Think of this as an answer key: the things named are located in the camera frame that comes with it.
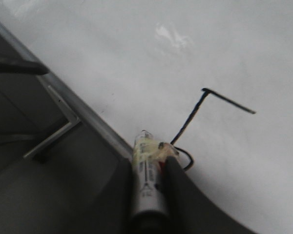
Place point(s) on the white whiteboard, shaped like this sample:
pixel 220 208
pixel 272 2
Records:
pixel 142 64

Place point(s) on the grey aluminium whiteboard ledge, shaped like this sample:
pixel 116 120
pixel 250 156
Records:
pixel 87 116

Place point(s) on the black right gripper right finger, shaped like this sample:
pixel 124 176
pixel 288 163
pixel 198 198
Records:
pixel 191 212

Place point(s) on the white whiteboard marker with tape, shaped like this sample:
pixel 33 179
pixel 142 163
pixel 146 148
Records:
pixel 148 206

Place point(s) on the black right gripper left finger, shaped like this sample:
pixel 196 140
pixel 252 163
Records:
pixel 25 67

